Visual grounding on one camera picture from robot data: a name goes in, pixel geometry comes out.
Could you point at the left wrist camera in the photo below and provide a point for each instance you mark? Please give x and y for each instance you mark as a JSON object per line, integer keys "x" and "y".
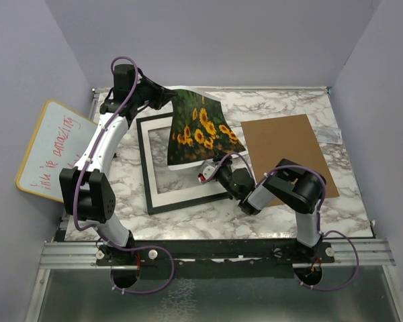
{"x": 124, "y": 77}

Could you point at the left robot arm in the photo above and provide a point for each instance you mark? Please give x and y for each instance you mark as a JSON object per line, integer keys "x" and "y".
{"x": 86, "y": 191}

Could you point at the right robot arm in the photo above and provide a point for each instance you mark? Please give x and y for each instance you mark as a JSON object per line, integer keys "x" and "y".
{"x": 301, "y": 189}

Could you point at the yellow rimmed whiteboard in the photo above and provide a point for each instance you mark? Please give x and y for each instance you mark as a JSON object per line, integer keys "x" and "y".
{"x": 60, "y": 137}

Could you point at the white mat board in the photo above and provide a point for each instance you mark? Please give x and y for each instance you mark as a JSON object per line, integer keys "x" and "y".
{"x": 161, "y": 188}

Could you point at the brown backing board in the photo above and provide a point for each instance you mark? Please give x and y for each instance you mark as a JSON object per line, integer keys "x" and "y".
{"x": 291, "y": 137}

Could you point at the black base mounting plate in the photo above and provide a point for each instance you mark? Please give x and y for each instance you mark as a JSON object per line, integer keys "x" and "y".
{"x": 213, "y": 258}

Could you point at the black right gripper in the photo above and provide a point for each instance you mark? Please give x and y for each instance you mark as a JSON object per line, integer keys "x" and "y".
{"x": 226, "y": 160}

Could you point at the sunflower photo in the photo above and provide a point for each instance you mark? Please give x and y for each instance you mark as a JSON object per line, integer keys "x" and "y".
{"x": 199, "y": 130}

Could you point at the aluminium rail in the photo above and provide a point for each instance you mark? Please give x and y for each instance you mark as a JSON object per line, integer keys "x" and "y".
{"x": 83, "y": 255}

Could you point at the black picture frame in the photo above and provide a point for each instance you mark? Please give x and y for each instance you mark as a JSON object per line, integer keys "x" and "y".
{"x": 174, "y": 188}

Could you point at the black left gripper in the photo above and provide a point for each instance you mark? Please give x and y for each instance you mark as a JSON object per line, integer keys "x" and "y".
{"x": 161, "y": 95}

